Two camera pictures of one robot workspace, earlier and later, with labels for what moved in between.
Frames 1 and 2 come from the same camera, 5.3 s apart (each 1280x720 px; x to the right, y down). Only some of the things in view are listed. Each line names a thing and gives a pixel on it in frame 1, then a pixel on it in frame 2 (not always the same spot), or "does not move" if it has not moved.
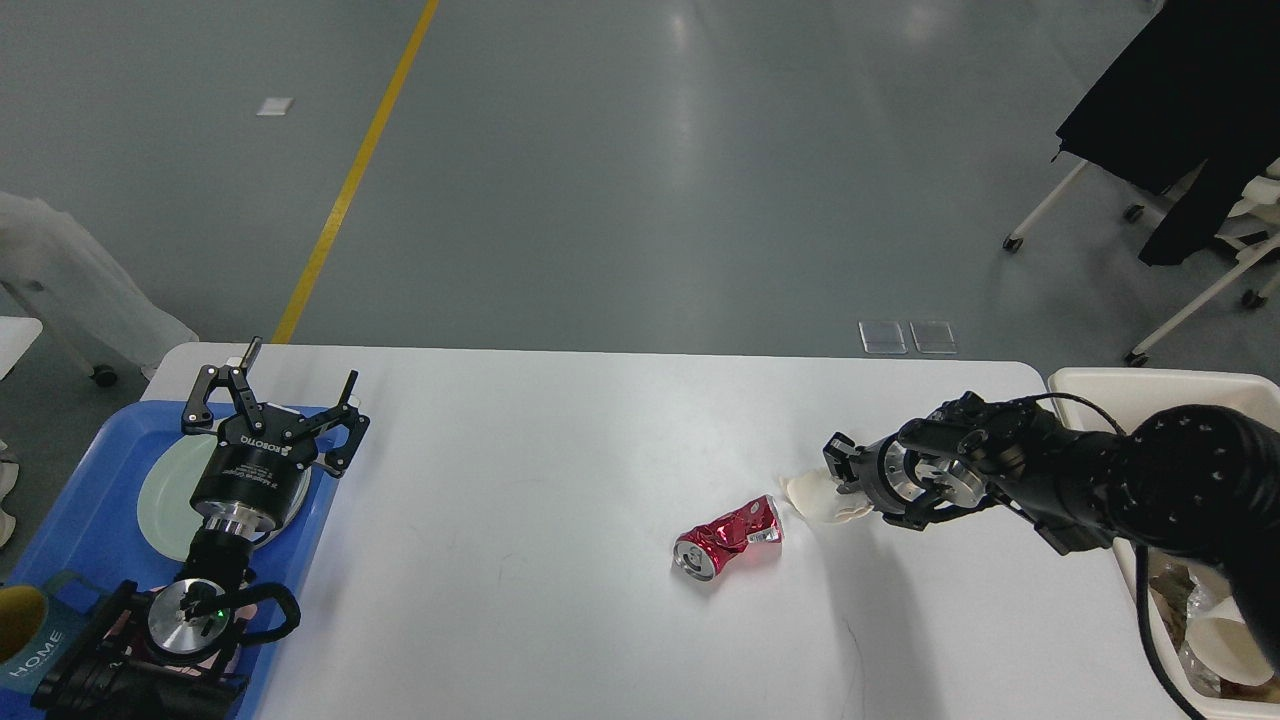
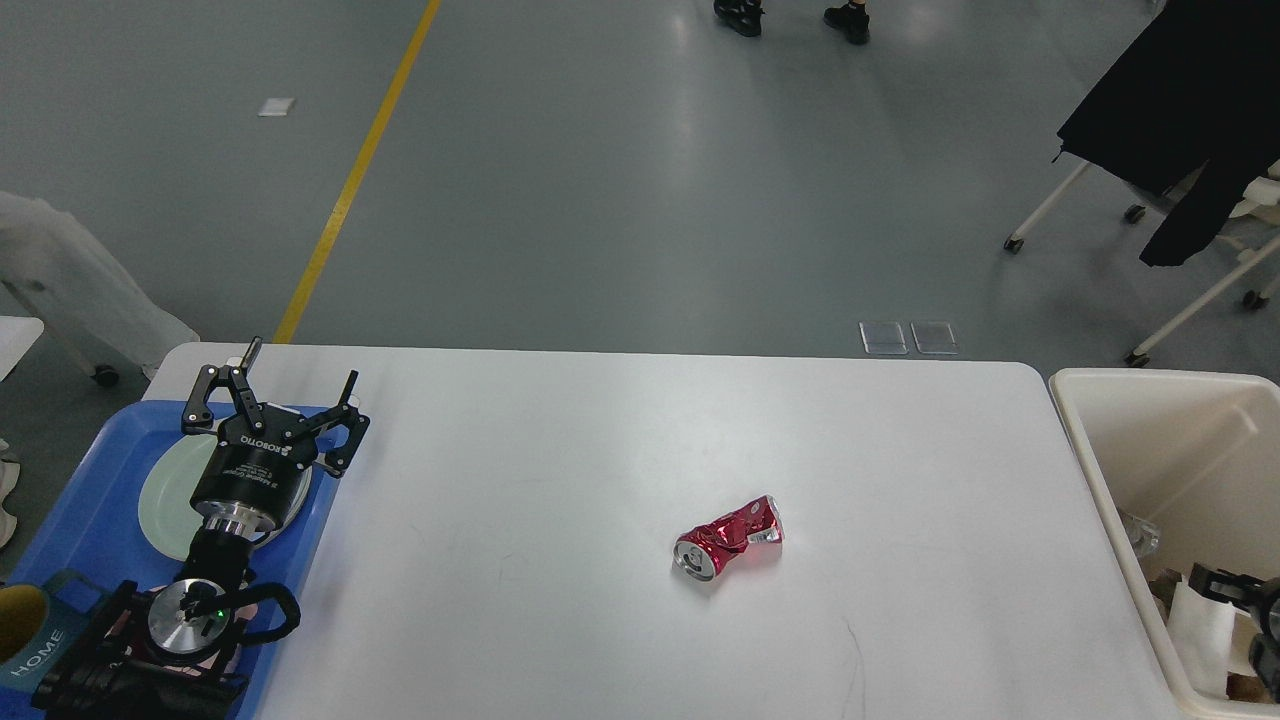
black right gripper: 888,476 -> 1243,591
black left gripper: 257,477 does not move
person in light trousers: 47,254 does not move
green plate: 171,481 does not move
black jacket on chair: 1200,83 does not move
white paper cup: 819,495 -> 1202,629
